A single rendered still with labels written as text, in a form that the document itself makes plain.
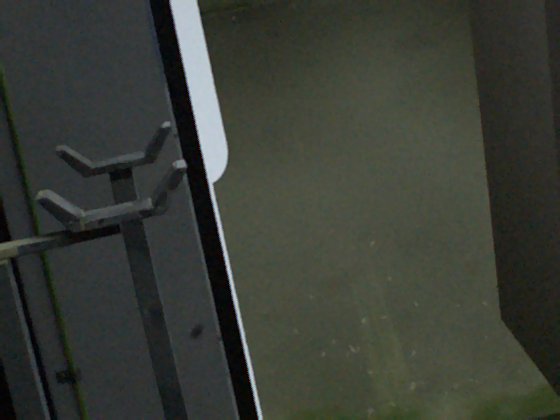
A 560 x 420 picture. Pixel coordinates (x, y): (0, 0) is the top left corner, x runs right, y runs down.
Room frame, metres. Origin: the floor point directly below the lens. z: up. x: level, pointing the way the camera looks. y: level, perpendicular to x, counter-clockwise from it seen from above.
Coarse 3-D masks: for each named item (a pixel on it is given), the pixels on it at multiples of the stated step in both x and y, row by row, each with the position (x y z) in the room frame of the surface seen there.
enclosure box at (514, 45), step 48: (480, 0) 1.94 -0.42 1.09; (528, 0) 1.72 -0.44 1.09; (480, 48) 1.98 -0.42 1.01; (528, 48) 1.75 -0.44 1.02; (480, 96) 2.03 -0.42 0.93; (528, 96) 1.78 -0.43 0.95; (528, 144) 1.82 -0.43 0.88; (528, 192) 1.85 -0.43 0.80; (528, 240) 1.89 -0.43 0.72; (528, 288) 1.93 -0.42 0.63; (528, 336) 1.97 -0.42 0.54
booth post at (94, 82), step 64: (0, 0) 1.23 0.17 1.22; (64, 0) 1.23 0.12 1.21; (128, 0) 1.24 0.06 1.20; (64, 64) 1.23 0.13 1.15; (128, 64) 1.24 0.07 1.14; (0, 128) 1.23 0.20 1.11; (64, 128) 1.23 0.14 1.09; (128, 128) 1.23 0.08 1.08; (0, 192) 1.23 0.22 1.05; (64, 192) 1.23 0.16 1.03; (64, 256) 1.23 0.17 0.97; (192, 256) 1.24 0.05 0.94; (64, 320) 1.23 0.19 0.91; (128, 320) 1.23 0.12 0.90; (192, 320) 1.24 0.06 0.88; (64, 384) 1.23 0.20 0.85; (128, 384) 1.23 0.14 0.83; (192, 384) 1.24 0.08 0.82
